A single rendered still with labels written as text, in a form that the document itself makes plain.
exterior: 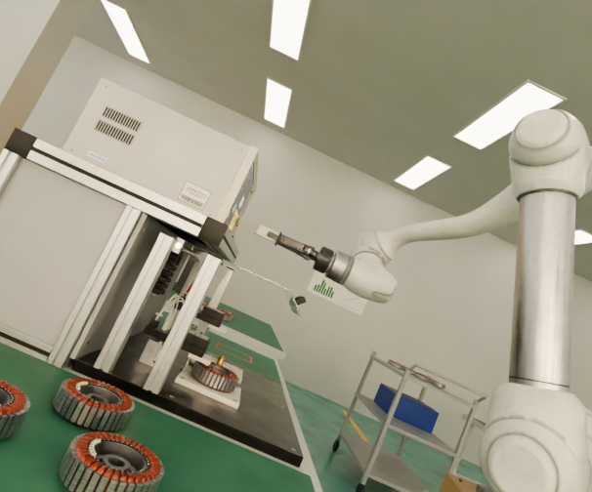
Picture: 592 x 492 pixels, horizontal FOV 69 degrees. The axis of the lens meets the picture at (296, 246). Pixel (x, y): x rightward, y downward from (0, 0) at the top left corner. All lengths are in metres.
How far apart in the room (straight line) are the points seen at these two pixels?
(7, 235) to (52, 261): 0.09
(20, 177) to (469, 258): 6.70
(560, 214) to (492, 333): 6.46
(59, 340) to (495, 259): 6.92
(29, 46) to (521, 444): 4.83
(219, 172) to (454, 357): 6.38
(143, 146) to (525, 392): 0.91
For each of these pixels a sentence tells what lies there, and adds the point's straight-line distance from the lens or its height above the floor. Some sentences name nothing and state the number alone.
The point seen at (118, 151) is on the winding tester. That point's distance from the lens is 1.07.
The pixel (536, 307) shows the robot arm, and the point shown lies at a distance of 0.93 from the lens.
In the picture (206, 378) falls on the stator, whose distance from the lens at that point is 1.04.
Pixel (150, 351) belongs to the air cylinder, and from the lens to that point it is 1.06.
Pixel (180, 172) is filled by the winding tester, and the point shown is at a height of 1.19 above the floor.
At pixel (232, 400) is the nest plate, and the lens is 1.02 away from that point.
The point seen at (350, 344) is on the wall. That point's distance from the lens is 6.60.
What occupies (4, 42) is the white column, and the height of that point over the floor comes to 2.11.
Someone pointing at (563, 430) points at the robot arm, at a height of 1.02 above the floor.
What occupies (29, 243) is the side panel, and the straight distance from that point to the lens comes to 0.96.
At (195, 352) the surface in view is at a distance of 1.05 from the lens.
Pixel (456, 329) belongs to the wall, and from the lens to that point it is 7.13.
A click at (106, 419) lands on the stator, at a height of 0.77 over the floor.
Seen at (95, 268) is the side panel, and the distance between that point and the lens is 0.90.
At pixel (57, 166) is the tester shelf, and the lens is 0.95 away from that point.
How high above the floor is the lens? 1.03
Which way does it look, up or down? 7 degrees up
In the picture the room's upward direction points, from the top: 24 degrees clockwise
